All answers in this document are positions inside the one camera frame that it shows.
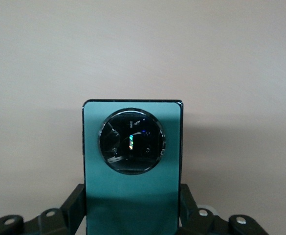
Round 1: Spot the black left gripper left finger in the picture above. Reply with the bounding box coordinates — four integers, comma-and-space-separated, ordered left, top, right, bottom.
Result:
0, 183, 86, 235

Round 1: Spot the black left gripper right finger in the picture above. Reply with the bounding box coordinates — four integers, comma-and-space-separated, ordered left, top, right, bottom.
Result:
179, 183, 271, 235

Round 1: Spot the green Huawei phone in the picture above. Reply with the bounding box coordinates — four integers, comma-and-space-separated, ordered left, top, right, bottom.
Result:
81, 98, 184, 235

